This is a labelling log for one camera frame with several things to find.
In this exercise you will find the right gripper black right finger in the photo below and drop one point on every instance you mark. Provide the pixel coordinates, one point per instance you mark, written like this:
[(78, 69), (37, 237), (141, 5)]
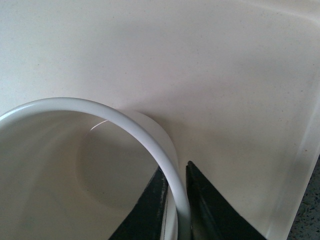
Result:
[(212, 217)]

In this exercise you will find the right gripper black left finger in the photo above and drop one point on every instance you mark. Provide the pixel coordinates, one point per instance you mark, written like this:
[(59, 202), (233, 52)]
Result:
[(145, 220)]

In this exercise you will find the white mug with black handle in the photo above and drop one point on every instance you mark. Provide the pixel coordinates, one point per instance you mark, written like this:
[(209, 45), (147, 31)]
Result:
[(73, 169)]

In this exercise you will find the pink rectangular tray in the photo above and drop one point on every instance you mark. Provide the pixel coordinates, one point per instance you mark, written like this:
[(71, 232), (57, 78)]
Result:
[(235, 83)]

